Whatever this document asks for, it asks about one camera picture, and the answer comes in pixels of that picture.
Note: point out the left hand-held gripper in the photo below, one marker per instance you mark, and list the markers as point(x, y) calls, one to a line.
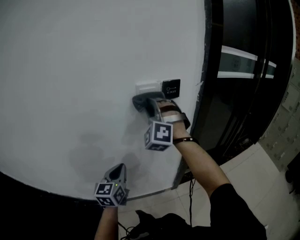
point(104, 189)

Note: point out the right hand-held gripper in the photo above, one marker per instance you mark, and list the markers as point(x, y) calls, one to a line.
point(160, 136)

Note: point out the white wall light switch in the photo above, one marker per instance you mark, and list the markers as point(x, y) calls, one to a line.
point(147, 86)

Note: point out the black exit button panel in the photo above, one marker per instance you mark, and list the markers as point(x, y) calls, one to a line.
point(171, 89)

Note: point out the person's right forearm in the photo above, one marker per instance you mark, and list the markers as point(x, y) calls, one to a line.
point(201, 164)

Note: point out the person's left forearm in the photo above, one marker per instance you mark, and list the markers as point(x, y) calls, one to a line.
point(106, 222)

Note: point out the striped glass door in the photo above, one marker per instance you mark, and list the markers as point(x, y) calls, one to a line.
point(234, 105)
point(269, 68)

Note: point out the person's right hand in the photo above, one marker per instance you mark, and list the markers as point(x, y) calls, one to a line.
point(180, 131)

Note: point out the person's black clothing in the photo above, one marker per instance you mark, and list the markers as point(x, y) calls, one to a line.
point(234, 222)

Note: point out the grey metal locker cabinet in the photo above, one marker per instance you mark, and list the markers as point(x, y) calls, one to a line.
point(286, 117)

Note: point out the black wheeled cart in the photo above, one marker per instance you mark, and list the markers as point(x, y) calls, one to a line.
point(294, 173)

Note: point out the white floor socket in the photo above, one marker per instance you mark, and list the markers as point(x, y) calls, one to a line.
point(266, 227)

